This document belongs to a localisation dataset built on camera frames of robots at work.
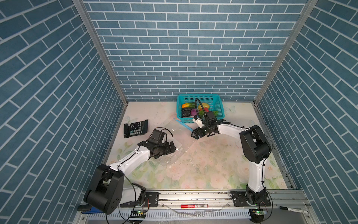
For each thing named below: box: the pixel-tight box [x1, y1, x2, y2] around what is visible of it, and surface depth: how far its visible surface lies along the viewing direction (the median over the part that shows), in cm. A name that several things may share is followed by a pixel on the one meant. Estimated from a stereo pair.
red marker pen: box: [180, 203, 209, 209], surface depth 72 cm
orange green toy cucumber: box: [181, 102, 196, 109], surface depth 117 cm
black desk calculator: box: [123, 119, 148, 139], surface depth 102 cm
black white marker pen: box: [279, 206, 309, 215], surface depth 72 cm
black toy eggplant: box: [181, 107, 192, 118], surface depth 110 cm
